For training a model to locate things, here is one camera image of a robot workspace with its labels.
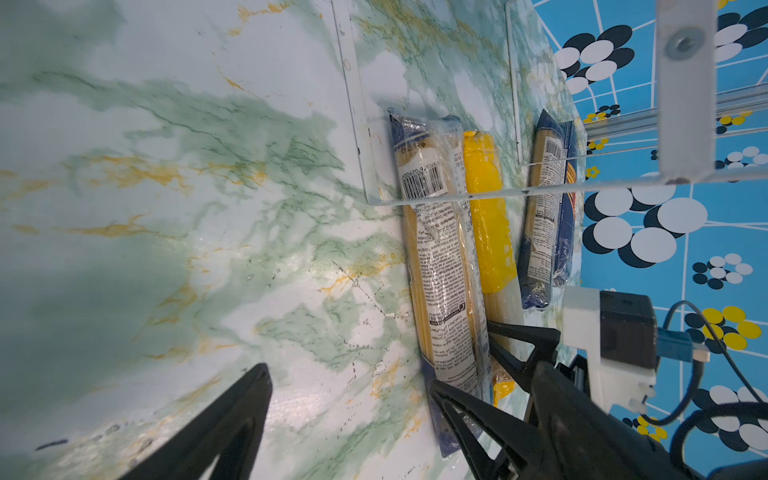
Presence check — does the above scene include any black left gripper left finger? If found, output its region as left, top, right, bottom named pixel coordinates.
left=123, top=363, right=273, bottom=479

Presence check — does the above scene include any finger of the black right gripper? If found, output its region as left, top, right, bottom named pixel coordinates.
left=487, top=321, right=561, bottom=393
left=429, top=380, right=546, bottom=479

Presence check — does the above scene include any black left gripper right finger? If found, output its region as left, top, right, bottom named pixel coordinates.
left=530, top=364, right=684, bottom=479

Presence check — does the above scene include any clear blue spaghetti bag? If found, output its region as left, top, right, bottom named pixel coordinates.
left=389, top=113, right=492, bottom=401

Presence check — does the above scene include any white metal two-tier shelf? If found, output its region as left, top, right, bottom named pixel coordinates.
left=329, top=0, right=768, bottom=208

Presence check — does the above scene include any yellow spaghetti bag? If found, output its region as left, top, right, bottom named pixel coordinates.
left=461, top=130, right=529, bottom=408

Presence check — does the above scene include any clear dark spaghetti bag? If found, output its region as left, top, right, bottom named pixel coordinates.
left=518, top=110, right=566, bottom=309

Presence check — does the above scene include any dark blue spaghetti box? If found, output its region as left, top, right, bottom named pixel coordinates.
left=552, top=121, right=578, bottom=288

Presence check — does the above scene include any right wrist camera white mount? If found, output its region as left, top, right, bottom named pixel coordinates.
left=562, top=286, right=710, bottom=414

